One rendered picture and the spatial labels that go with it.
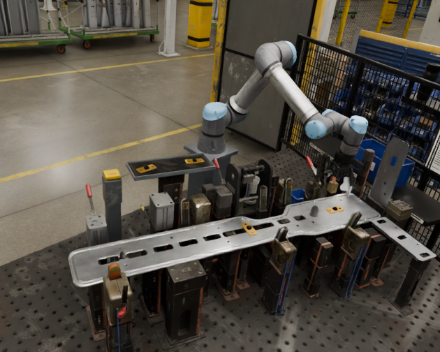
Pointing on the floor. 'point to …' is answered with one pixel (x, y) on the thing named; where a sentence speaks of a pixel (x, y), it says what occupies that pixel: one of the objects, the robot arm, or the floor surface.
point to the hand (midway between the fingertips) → (338, 186)
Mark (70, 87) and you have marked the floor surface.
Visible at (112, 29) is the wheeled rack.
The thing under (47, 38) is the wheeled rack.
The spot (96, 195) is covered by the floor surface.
